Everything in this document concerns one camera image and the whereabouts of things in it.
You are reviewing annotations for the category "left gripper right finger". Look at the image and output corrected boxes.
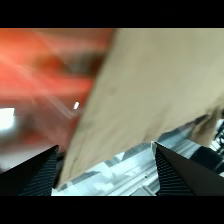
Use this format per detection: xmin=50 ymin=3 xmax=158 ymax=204
xmin=151 ymin=141 xmax=224 ymax=197

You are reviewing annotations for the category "brown shirt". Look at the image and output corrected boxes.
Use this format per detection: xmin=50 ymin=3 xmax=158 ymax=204
xmin=55 ymin=27 xmax=224 ymax=190

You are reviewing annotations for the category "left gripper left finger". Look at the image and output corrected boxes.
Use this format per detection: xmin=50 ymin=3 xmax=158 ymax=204
xmin=0 ymin=144 xmax=61 ymax=197

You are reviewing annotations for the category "silver frame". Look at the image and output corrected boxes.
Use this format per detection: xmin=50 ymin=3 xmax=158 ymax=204
xmin=51 ymin=124 xmax=224 ymax=197

